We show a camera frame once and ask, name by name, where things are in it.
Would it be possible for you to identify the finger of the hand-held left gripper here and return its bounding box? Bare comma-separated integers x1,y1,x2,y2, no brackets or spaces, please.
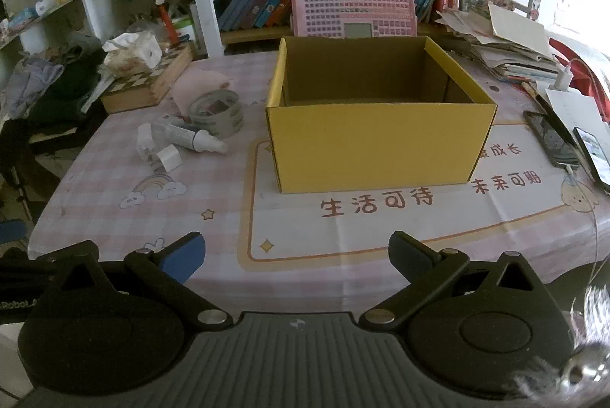
0,220,28,245

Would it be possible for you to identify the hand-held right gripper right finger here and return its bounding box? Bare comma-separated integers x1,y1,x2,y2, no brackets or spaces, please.
358,231,549,330

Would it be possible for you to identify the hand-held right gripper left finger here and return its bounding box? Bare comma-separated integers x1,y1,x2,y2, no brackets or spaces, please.
45,232,234,331

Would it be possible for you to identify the small white cube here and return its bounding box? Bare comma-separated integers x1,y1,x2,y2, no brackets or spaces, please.
153,144,182,174

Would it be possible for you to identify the yellow cardboard box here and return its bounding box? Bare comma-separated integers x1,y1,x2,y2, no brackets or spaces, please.
265,35,499,194

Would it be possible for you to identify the white spray bottle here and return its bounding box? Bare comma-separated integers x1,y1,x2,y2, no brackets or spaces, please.
137,122,228,162

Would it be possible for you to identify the clear tape roll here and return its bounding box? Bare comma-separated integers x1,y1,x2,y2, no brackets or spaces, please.
189,90,244,138

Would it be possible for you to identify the pink plush toy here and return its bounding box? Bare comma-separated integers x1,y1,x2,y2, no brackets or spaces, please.
170,71,234,116

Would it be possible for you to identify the pink checked printed tablecloth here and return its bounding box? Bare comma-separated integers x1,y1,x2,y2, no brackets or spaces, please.
26,37,610,318

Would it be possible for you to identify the dark clothes pile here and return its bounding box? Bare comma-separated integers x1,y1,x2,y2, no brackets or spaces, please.
0,34,108,137

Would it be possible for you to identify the wooden chessboard box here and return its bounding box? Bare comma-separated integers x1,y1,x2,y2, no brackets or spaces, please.
101,43,194,114

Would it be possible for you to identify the black smartphone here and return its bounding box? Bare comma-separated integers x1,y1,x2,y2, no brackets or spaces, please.
523,110,582,168

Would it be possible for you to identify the white tissue pack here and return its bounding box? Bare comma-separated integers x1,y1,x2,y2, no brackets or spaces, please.
101,32,164,78

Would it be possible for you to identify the furry silver ball charm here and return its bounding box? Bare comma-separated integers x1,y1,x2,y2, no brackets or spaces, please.
517,284,610,408

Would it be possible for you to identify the smartphone with lit screen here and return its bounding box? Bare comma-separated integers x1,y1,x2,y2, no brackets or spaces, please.
573,126,610,194

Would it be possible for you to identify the white and green tub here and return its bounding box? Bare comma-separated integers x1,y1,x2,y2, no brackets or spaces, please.
169,15,197,47

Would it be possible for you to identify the white paper sheet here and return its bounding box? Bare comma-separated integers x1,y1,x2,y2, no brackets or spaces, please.
546,89,610,137

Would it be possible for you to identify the white charger plug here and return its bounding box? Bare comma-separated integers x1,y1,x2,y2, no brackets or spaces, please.
553,65,575,92

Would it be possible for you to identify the pile of papers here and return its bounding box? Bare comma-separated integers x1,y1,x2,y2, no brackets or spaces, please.
436,3,560,82

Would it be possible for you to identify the red bag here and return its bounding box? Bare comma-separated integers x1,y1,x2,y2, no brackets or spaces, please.
548,37,610,123

